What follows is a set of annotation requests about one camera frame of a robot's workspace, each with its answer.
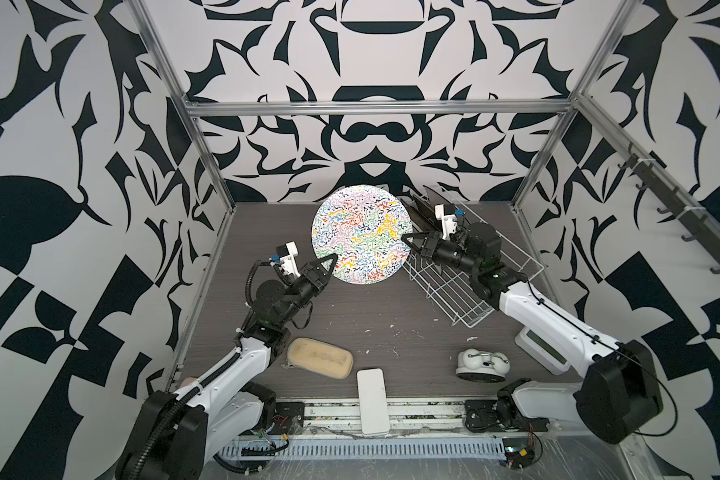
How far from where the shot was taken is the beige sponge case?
2.65ft

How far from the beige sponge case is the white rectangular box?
48 millimetres

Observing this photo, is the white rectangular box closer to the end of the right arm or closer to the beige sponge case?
the beige sponge case

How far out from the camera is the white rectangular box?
708 millimetres

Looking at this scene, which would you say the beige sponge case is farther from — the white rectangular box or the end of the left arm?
the end of the left arm

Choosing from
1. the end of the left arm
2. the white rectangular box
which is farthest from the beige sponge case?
the end of the left arm
